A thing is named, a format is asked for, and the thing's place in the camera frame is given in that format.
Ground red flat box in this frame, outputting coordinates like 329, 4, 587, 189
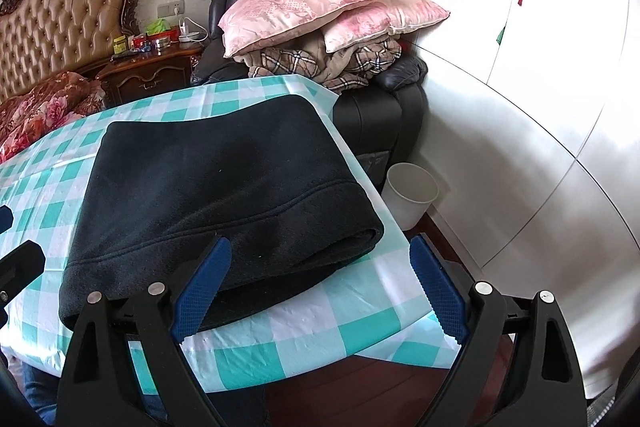
131, 32, 178, 48

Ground dark wooden nightstand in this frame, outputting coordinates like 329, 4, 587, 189
95, 39, 206, 108

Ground small pink floral pillow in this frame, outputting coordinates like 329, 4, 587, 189
322, 2, 441, 54

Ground beige plaid blanket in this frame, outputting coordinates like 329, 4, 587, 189
234, 34, 403, 94

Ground black fleece pants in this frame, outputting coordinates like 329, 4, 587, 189
57, 94, 386, 330

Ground large pink floral pillow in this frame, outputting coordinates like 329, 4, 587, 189
218, 0, 451, 58

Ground person's blue jeans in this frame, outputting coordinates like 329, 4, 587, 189
20, 364, 168, 427

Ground white wardrobe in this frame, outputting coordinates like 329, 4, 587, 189
346, 0, 640, 403

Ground black leather armchair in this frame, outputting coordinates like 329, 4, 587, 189
192, 0, 430, 168

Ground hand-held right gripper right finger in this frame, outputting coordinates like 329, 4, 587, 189
409, 233, 587, 427

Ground tufted carved wooden headboard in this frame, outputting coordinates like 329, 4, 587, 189
0, 0, 141, 100

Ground white trash bin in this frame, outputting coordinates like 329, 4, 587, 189
381, 163, 440, 232

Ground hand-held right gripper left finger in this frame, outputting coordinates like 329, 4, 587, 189
56, 234, 233, 427

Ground teal checkered tablecloth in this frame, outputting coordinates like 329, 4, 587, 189
0, 74, 463, 395

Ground red floral blanket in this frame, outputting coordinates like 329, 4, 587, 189
0, 71, 108, 165

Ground white charger cable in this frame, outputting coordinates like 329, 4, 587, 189
172, 7, 209, 40

